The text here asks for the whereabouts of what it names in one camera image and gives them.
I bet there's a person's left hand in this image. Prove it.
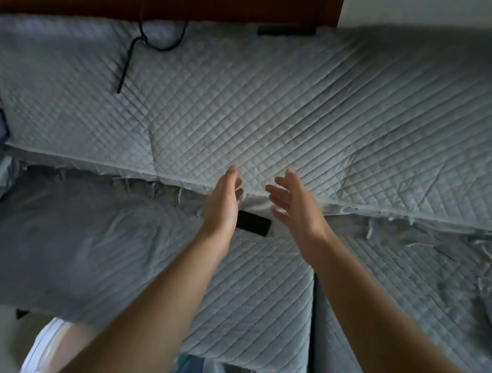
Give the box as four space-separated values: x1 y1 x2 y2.
200 164 246 244

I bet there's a person's right hand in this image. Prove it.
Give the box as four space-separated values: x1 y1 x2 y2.
261 167 333 259

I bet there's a person's left forearm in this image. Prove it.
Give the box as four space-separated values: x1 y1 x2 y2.
57 222 234 373

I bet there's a person's right forearm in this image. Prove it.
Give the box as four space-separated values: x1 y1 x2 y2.
296 231 491 373

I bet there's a grey quilted backrest cover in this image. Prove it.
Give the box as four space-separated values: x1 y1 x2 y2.
0 8 492 233

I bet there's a blue patterned cloth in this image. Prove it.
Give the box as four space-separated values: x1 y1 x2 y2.
174 351 233 373

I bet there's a person's leg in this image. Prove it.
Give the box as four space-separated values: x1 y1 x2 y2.
57 322 103 370

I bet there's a person's white garment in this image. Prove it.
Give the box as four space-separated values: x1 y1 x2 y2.
20 315 75 373

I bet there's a short black strap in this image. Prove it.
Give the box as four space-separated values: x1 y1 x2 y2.
234 210 272 237

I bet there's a black cable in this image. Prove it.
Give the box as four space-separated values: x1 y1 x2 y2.
116 0 190 98

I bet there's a long black strap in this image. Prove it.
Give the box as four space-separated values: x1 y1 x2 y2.
257 25 317 38

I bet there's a brown wooden sofa frame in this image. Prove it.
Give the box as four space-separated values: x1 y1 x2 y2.
0 0 347 33

